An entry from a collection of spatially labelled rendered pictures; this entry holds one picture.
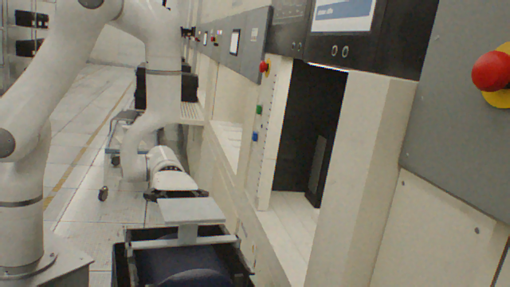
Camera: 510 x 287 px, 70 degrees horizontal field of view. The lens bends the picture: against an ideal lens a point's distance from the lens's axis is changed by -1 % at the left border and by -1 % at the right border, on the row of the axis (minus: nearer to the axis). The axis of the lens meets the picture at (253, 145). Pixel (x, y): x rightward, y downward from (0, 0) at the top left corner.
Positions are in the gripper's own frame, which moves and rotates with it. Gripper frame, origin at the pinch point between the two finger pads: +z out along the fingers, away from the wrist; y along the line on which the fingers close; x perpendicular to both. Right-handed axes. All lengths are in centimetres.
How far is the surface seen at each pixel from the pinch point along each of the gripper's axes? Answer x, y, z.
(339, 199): 14.3, -18.4, 28.0
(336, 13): 46, -27, 3
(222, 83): 7, -66, -182
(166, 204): 2.8, 4.5, 5.0
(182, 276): -7.7, 2.2, 14.3
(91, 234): -107, 16, -174
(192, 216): 2.8, 0.5, 10.5
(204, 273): -7.5, -2.2, 14.3
